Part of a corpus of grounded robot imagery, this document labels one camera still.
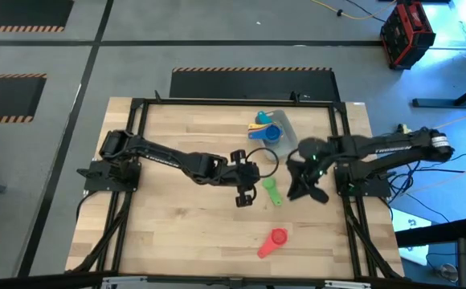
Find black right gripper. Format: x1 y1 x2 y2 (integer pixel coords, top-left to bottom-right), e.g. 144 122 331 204
286 136 339 205

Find green measuring cup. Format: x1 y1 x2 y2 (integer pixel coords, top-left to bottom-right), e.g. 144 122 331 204
261 177 284 208

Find blue measuring cup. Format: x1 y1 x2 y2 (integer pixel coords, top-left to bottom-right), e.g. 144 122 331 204
247 123 284 147

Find red measuring cup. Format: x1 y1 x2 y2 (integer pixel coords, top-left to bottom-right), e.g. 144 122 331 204
256 227 289 260

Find clear plastic container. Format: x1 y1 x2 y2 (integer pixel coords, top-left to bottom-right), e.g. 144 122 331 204
253 109 300 162

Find black striped floor mat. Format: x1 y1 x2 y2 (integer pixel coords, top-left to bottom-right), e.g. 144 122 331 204
169 67 341 102
0 0 76 34
0 72 48 125

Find black desk leg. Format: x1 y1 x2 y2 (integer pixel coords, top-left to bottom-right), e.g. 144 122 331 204
411 77 466 110

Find red black tool case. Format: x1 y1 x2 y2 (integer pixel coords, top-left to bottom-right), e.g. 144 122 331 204
379 0 437 71

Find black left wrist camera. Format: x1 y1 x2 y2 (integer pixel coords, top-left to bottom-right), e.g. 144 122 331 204
234 186 255 209

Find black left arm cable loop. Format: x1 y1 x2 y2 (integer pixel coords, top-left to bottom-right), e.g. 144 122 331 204
243 146 280 179

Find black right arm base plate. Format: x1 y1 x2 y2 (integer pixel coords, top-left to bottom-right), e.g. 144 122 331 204
334 165 393 198

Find black aluminium table frame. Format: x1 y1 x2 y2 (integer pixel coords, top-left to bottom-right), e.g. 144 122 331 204
67 89 405 282

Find black floor cables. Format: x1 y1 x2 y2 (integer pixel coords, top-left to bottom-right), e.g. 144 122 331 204
388 151 466 224

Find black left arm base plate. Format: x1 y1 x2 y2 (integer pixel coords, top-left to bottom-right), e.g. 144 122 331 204
76 159 142 193

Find yellow cable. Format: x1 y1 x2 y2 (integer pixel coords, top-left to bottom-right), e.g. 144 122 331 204
310 0 398 22

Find black camera rig bar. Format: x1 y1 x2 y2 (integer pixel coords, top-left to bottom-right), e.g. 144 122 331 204
0 271 466 289

